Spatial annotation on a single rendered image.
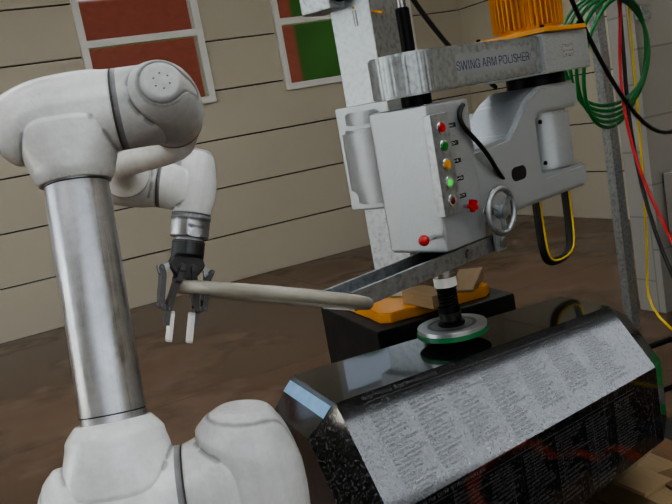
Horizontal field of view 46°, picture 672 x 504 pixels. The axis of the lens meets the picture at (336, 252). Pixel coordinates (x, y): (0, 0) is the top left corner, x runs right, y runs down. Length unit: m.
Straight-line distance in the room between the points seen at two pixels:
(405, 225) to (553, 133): 0.73
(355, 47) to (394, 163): 0.92
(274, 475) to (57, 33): 7.26
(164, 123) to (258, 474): 0.55
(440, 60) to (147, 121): 1.20
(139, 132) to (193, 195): 0.55
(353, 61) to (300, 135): 5.73
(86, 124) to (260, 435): 0.54
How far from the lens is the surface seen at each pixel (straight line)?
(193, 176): 1.84
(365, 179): 3.10
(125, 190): 1.82
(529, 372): 2.38
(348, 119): 3.14
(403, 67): 2.26
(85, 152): 1.29
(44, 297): 8.16
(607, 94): 4.80
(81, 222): 1.28
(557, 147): 2.85
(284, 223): 8.77
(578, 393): 2.41
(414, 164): 2.29
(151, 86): 1.26
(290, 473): 1.25
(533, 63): 2.72
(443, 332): 2.40
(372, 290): 2.11
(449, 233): 2.28
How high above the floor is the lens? 1.54
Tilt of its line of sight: 10 degrees down
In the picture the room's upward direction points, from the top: 10 degrees counter-clockwise
